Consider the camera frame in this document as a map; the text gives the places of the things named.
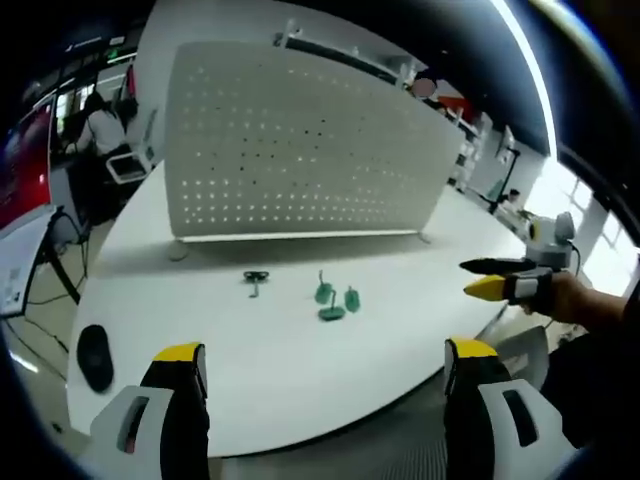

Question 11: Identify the person's right hand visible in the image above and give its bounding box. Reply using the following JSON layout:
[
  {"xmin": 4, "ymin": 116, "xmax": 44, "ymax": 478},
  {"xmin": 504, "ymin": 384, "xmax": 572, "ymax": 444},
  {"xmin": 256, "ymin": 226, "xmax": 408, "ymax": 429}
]
[{"xmin": 522, "ymin": 272, "xmax": 626, "ymax": 332}]

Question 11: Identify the monitor with red screen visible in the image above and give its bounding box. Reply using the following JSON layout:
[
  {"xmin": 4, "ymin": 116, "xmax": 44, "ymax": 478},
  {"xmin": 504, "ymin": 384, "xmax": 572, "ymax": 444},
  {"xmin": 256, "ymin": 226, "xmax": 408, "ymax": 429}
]
[{"xmin": 0, "ymin": 105, "xmax": 57, "ymax": 232}]

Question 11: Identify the black computer mouse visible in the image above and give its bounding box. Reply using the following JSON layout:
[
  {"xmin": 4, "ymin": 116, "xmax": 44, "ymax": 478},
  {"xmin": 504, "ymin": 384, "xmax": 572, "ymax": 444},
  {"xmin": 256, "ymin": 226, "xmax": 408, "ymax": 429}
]
[{"xmin": 75, "ymin": 324, "xmax": 116, "ymax": 394}]

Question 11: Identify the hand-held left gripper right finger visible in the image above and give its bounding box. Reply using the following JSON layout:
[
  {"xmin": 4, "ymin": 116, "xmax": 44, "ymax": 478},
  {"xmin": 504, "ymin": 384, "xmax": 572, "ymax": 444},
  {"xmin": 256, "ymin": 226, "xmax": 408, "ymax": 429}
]
[{"xmin": 443, "ymin": 337, "xmax": 564, "ymax": 480}]

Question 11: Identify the black tripod stand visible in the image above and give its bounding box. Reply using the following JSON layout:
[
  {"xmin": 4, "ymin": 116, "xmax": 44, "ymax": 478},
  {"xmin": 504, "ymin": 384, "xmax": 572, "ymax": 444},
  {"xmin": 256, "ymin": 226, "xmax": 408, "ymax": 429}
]
[{"xmin": 480, "ymin": 148, "xmax": 522, "ymax": 215}]

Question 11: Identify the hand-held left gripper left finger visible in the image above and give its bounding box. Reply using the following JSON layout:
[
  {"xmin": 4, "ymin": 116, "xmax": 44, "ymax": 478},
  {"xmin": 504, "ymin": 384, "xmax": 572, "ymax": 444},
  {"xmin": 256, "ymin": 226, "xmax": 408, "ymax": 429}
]
[{"xmin": 88, "ymin": 341, "xmax": 211, "ymax": 480}]

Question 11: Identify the dark green hook assembly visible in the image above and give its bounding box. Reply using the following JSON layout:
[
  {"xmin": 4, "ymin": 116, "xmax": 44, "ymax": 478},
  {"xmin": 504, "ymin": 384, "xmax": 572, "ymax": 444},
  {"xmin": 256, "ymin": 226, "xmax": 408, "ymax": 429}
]
[{"xmin": 242, "ymin": 269, "xmax": 273, "ymax": 300}]

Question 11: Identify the white shelf rail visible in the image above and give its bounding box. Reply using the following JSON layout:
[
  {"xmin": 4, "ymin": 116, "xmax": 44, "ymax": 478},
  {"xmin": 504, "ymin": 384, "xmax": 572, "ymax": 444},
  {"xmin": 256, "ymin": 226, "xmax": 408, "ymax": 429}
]
[{"xmin": 272, "ymin": 18, "xmax": 419, "ymax": 87}]

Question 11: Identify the ceiling light strip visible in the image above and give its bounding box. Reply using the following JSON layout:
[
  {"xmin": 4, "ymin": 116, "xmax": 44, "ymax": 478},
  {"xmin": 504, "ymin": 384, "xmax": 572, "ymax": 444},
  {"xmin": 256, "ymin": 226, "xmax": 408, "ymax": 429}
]
[{"xmin": 490, "ymin": 0, "xmax": 560, "ymax": 157}]

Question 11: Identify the white perforated mounting plate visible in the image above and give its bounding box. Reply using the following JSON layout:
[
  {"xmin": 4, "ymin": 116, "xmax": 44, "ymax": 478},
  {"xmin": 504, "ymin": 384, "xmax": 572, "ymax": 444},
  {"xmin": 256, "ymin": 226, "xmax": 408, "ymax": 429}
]
[{"xmin": 166, "ymin": 40, "xmax": 462, "ymax": 262}]

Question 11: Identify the white chair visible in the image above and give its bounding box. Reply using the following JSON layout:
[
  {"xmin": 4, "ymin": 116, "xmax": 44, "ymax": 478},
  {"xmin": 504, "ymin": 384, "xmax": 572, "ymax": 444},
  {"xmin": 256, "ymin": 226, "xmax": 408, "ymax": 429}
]
[{"xmin": 104, "ymin": 148, "xmax": 154, "ymax": 184}]

